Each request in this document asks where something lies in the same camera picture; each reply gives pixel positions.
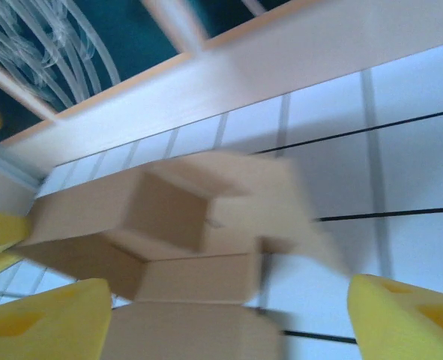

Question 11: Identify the brown cardboard paper box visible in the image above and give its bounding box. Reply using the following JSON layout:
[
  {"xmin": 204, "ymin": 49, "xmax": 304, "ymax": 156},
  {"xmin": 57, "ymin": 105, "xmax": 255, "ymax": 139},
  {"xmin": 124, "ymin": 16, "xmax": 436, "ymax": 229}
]
[{"xmin": 9, "ymin": 151, "xmax": 352, "ymax": 360}]

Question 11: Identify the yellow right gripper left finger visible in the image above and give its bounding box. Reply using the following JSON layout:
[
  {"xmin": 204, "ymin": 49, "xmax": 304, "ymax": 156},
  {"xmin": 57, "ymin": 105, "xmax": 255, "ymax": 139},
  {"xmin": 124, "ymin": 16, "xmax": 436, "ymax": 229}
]
[{"xmin": 0, "ymin": 277, "xmax": 112, "ymax": 360}]

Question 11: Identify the teal wall panel yellow oval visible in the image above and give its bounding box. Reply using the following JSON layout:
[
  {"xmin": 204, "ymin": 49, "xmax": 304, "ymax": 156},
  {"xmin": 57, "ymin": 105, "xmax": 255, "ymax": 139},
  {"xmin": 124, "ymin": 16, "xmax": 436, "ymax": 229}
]
[{"xmin": 0, "ymin": 73, "xmax": 57, "ymax": 146}]

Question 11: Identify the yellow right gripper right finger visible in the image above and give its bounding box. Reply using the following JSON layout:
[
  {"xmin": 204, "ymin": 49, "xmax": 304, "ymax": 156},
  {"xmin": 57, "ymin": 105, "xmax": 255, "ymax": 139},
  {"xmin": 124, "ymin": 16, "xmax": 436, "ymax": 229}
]
[{"xmin": 346, "ymin": 273, "xmax": 443, "ymax": 360}]

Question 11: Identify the aluminium frame post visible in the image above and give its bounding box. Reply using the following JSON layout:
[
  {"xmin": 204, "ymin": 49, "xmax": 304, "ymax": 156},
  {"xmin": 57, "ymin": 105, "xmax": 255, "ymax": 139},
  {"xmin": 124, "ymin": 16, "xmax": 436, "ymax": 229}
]
[{"xmin": 0, "ymin": 134, "xmax": 46, "ymax": 188}]

